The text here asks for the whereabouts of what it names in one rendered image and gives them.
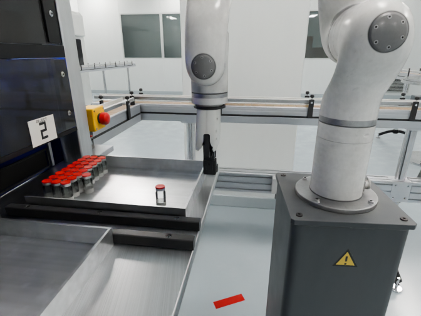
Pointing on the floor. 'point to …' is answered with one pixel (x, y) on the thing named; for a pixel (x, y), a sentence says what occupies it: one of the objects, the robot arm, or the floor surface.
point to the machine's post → (64, 8)
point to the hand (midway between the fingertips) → (210, 166)
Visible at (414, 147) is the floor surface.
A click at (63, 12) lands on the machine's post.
